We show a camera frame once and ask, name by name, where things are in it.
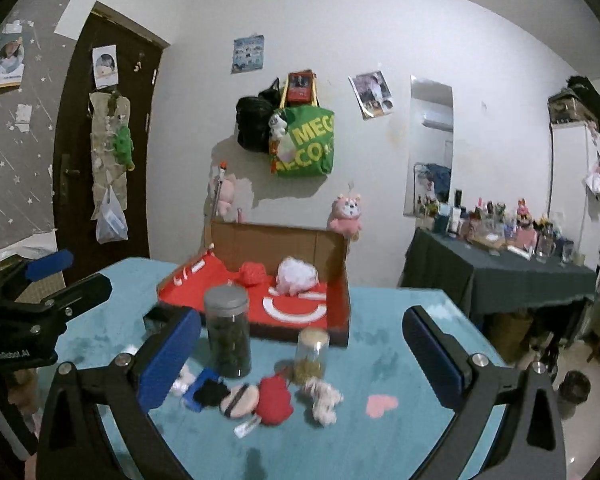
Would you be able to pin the small glass jar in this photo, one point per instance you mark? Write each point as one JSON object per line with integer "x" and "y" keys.
{"x": 311, "y": 357}

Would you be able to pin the blue packet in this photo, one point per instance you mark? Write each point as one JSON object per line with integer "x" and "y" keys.
{"x": 193, "y": 396}

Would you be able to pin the black trash bin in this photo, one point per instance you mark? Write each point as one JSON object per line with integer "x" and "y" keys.
{"x": 575, "y": 392}

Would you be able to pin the black scrunchie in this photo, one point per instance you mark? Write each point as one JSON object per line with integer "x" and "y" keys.
{"x": 212, "y": 392}

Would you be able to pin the pink plush toy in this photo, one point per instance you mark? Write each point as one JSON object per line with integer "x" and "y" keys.
{"x": 346, "y": 215}

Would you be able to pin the cardboard box with red lining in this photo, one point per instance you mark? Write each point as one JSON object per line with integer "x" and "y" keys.
{"x": 280, "y": 240}

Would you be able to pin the black bag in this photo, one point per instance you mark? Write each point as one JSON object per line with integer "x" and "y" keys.
{"x": 252, "y": 120}

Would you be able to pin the blue wall poster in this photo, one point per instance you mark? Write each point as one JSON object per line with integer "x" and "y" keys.
{"x": 248, "y": 54}

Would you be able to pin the portrait wall poster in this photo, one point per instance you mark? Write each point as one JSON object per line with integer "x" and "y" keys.
{"x": 9, "y": 62}

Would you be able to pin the wall mirror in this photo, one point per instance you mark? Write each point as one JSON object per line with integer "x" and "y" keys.
{"x": 430, "y": 150}

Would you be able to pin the large glass jar grey lid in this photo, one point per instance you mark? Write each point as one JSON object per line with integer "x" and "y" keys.
{"x": 227, "y": 340}

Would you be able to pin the white wardrobe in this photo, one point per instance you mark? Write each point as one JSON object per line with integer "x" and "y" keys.
{"x": 570, "y": 170}

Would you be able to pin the beige hanging organizer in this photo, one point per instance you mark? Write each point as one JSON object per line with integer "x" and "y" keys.
{"x": 102, "y": 150}

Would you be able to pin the white crumpled plastic bag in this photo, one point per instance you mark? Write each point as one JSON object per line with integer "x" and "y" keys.
{"x": 296, "y": 275}

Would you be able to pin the red foam net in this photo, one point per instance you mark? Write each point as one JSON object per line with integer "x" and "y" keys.
{"x": 252, "y": 274}

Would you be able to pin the pink printed cloth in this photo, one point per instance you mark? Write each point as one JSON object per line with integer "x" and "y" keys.
{"x": 21, "y": 390}

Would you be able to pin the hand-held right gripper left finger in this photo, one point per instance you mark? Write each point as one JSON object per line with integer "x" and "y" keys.
{"x": 166, "y": 355}

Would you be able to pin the dark brown door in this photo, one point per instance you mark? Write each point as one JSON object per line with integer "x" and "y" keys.
{"x": 75, "y": 120}

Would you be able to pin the group of cosmetic bottles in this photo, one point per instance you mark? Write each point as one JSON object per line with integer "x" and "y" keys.
{"x": 495, "y": 232}

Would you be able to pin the white fluffy checked bow clip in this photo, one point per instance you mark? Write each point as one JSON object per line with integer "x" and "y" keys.
{"x": 184, "y": 382}

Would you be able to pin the red heart plush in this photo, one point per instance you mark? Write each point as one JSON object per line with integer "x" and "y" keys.
{"x": 275, "y": 400}

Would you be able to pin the green frog plush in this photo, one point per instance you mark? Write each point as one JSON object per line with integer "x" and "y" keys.
{"x": 123, "y": 146}

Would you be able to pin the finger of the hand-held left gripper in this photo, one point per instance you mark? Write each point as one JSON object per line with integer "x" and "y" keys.
{"x": 50, "y": 263}
{"x": 85, "y": 290}

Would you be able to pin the green tote bag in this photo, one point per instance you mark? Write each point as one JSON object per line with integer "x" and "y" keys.
{"x": 305, "y": 145}

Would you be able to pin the metal stick orange tip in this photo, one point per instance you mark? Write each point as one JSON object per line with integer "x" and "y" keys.
{"x": 219, "y": 195}

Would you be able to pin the photo on door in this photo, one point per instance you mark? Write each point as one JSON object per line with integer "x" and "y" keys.
{"x": 105, "y": 66}

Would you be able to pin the photo wall poster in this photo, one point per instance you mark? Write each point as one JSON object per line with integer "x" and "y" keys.
{"x": 371, "y": 94}

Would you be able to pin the dark cloth covered table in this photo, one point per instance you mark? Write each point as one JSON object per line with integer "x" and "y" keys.
{"x": 480, "y": 280}

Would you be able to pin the black clothing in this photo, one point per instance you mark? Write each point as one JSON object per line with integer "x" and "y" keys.
{"x": 592, "y": 100}

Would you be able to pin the pink pig plush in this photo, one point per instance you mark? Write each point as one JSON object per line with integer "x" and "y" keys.
{"x": 226, "y": 195}

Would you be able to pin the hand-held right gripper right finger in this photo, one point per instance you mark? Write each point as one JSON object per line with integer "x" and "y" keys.
{"x": 430, "y": 355}

